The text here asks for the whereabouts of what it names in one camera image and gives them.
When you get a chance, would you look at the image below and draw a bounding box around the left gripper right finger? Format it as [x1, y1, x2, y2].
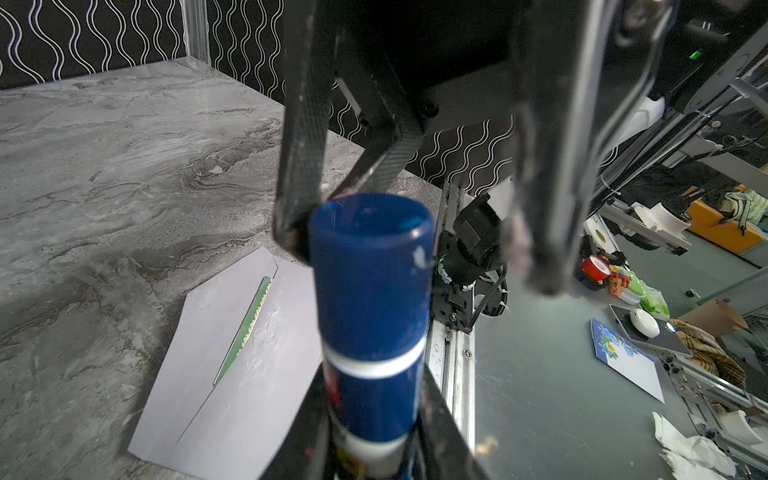
[414, 367, 488, 480]

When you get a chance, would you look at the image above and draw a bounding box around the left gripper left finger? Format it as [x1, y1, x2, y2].
[261, 366, 330, 480]

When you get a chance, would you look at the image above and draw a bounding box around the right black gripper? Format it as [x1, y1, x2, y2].
[272, 1, 767, 296]

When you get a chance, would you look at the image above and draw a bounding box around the lavender envelope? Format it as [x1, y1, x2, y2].
[128, 248, 321, 479]

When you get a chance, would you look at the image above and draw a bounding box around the blue white glue stick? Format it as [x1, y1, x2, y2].
[309, 193, 434, 479]

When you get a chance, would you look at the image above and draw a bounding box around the white letter with green border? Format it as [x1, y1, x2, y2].
[213, 277, 273, 386]

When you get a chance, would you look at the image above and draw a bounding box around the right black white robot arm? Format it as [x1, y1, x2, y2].
[272, 1, 767, 295]

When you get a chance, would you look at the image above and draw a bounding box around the blue floral card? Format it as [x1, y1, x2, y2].
[589, 319, 665, 403]

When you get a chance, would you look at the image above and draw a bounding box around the red tape roll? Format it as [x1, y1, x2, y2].
[581, 255, 612, 283]

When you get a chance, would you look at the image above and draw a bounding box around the white computer mouse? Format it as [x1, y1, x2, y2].
[629, 308, 660, 339]

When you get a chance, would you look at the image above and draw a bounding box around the crumpled white paper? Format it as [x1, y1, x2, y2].
[652, 412, 737, 479]

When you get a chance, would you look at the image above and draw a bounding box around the aluminium front rail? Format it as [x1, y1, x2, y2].
[425, 182, 476, 454]

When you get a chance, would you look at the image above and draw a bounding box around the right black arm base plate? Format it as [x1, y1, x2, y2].
[430, 193, 508, 334]

